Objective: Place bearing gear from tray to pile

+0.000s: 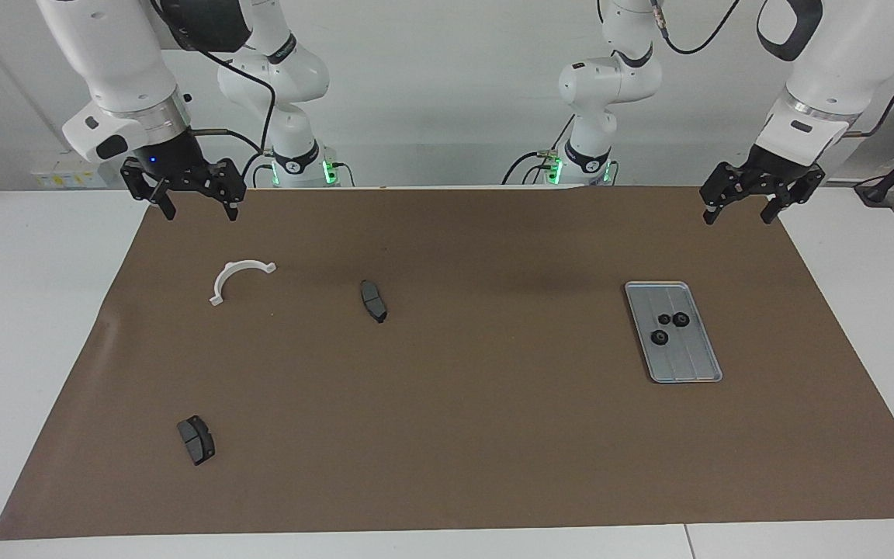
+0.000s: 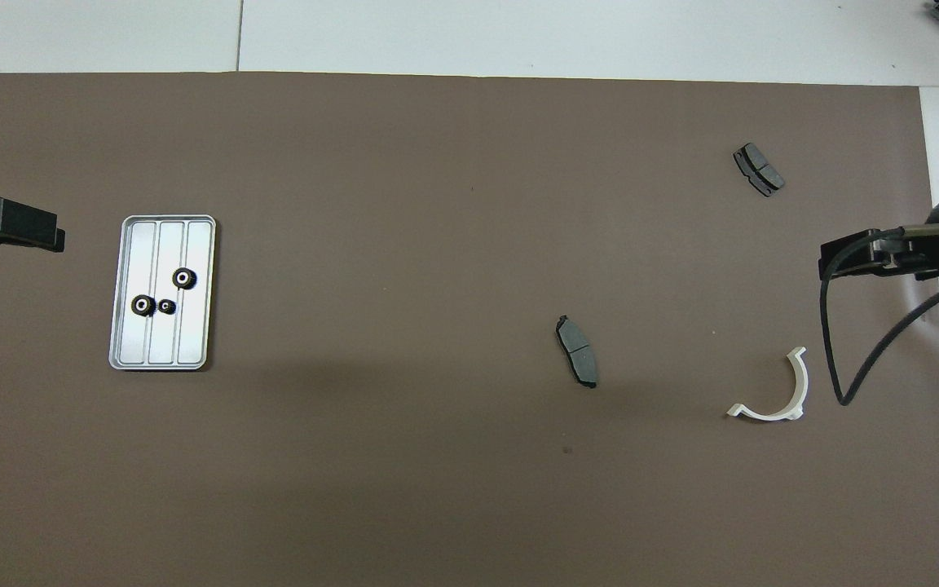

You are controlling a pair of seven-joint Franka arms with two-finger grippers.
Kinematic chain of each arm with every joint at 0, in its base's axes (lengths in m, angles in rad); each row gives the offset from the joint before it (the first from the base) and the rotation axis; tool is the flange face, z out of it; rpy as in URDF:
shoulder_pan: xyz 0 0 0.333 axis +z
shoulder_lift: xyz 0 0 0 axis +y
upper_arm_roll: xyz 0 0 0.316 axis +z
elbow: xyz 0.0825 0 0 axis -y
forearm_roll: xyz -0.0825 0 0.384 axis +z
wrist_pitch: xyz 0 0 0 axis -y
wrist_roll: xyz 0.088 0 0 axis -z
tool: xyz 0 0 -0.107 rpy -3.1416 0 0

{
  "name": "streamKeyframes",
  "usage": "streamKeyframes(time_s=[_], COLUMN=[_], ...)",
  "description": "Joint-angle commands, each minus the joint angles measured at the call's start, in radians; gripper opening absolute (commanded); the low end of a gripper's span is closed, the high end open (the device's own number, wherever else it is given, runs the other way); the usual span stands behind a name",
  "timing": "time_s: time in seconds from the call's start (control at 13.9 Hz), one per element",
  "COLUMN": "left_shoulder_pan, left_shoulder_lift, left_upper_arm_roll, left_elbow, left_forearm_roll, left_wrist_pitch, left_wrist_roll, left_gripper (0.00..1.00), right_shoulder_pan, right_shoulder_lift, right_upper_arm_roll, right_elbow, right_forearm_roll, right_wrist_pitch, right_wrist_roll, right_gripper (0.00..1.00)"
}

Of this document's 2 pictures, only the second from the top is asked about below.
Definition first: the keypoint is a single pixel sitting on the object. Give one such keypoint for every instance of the small black bearing gear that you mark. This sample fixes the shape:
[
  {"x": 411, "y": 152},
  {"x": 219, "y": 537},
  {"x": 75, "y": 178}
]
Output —
[{"x": 166, "y": 306}]

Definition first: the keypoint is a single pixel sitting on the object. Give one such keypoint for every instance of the silver metal tray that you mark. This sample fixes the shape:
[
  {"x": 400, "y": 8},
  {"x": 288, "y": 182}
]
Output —
[{"x": 192, "y": 342}]

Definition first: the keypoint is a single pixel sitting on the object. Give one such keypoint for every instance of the short dark brake pad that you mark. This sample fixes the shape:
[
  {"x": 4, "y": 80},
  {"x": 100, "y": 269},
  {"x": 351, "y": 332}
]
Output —
[{"x": 757, "y": 167}]

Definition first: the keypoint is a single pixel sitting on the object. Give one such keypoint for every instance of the long grey brake pad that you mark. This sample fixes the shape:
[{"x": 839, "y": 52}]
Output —
[{"x": 576, "y": 346}]

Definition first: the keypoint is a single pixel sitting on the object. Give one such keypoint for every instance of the brown paper table mat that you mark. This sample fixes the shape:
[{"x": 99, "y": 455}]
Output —
[{"x": 437, "y": 244}]

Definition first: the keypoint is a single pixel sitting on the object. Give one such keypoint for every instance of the white curved plastic bracket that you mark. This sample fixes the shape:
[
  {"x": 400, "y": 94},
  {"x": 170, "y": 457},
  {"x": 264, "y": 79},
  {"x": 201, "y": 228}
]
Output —
[{"x": 771, "y": 416}]

